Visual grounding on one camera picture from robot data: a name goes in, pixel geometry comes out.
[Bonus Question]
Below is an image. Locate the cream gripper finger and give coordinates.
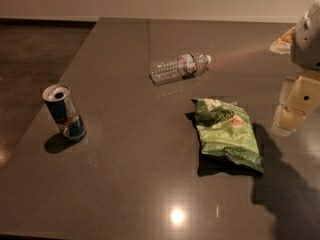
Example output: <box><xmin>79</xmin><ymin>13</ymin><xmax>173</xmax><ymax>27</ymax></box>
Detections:
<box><xmin>277</xmin><ymin>78</ymin><xmax>295</xmax><ymax>110</ymax></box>
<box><xmin>271</xmin><ymin>106</ymin><xmax>306</xmax><ymax>137</ymax></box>

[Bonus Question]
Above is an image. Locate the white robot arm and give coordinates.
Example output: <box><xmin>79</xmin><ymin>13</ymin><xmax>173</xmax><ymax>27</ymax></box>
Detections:
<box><xmin>269</xmin><ymin>0</ymin><xmax>320</xmax><ymax>137</ymax></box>

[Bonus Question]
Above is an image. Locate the clear plastic water bottle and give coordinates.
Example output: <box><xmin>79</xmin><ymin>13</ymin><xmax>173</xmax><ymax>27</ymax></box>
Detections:
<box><xmin>150</xmin><ymin>53</ymin><xmax>212</xmax><ymax>86</ymax></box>

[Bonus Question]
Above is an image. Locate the blue silver energy drink can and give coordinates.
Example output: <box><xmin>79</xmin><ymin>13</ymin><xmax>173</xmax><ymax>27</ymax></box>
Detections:
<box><xmin>42</xmin><ymin>84</ymin><xmax>86</xmax><ymax>142</ymax></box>

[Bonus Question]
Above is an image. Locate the green jalapeno chip bag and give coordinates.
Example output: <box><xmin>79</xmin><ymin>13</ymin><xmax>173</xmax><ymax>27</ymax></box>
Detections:
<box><xmin>191</xmin><ymin>98</ymin><xmax>264</xmax><ymax>173</ymax></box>

